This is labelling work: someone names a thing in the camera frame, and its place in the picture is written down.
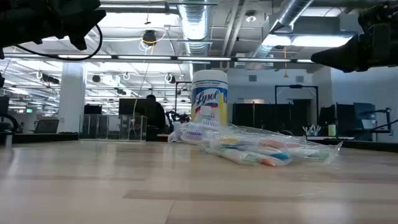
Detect silver ventilation duct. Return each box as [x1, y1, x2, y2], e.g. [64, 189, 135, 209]
[177, 0, 214, 57]
[245, 0, 315, 71]

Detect black ceiling-hung device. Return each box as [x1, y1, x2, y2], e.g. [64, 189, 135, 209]
[142, 29, 158, 47]

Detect cup of white utensils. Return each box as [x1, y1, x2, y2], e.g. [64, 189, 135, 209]
[302, 124, 322, 137]

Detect clear acrylic organizer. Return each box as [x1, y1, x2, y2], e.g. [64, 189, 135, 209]
[78, 113, 148, 141]

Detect rectangular ceiling light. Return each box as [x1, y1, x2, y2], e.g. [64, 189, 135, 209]
[262, 32, 355, 49]

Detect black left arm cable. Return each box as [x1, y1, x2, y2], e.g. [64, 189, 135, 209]
[14, 24, 104, 62]

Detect Lysol disinfecting wipes canister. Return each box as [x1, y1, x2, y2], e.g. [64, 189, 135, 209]
[190, 69, 229, 128]

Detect black metal rack frame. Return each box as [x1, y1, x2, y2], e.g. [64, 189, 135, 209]
[274, 84, 320, 125]

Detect black computer monitor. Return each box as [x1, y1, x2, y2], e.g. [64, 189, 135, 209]
[118, 98, 149, 116]
[353, 101, 377, 130]
[83, 104, 103, 115]

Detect long ceiling light strip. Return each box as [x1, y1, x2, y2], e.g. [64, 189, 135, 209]
[0, 52, 315, 65]

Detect green orange toothbrush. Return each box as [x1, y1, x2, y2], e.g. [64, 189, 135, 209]
[200, 144, 282, 168]

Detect person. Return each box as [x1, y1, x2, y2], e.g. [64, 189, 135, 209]
[145, 94, 167, 141]

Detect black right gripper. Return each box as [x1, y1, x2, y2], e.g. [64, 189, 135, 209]
[310, 1, 398, 73]

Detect black partition panel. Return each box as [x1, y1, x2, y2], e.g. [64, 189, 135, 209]
[232, 101, 312, 135]

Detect white building column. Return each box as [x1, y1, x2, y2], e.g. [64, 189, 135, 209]
[57, 62, 87, 134]

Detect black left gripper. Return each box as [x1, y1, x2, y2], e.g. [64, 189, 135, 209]
[27, 0, 107, 52]

